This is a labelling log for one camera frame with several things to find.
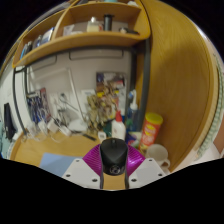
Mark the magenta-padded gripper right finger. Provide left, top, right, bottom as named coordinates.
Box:
left=124, top=145, right=167, bottom=190

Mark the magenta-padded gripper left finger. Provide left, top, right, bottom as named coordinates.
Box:
left=61, top=144, right=105, bottom=190

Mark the black computer mouse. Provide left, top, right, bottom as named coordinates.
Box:
left=99, top=137, right=129, bottom=177

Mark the light blue mouse pad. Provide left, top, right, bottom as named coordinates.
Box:
left=39, top=152, right=84, bottom=178

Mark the white mug with face print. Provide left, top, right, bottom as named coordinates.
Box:
left=145, top=143, right=172, bottom=169

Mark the blue red small pack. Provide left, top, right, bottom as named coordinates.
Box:
left=126, top=131, right=143, bottom=148

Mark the red chip canister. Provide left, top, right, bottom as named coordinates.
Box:
left=138, top=112, right=164, bottom=153

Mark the small white desk clock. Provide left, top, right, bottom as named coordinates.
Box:
left=97, top=130, right=108, bottom=141

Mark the white bottle with red cap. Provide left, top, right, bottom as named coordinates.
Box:
left=110, top=109, right=127, bottom=141

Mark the white power adapter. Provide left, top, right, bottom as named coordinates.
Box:
left=46, top=118, right=61, bottom=134

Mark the brown tree figure toy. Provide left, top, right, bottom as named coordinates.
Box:
left=85, top=94, right=105, bottom=133

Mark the white desk lamp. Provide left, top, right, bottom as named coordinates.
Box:
left=28, top=68, right=88, bottom=133

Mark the golden robot model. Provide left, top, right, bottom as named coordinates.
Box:
left=94, top=83, right=118, bottom=129

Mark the dark blue model kit box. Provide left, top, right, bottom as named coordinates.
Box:
left=25, top=87, right=53, bottom=124

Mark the black bag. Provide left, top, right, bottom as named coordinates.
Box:
left=3, top=102, right=18, bottom=141

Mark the colourful figure box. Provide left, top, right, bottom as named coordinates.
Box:
left=95, top=71, right=128, bottom=98

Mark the curved wooden cabinet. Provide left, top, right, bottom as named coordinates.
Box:
left=136, top=0, right=222, bottom=172

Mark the wooden shelf unit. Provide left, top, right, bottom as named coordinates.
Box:
left=12, top=0, right=152, bottom=69

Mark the white wall socket plate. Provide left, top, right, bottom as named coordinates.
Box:
left=49, top=93, right=73, bottom=108

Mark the white wall box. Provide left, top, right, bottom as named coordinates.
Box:
left=81, top=89, right=97, bottom=105

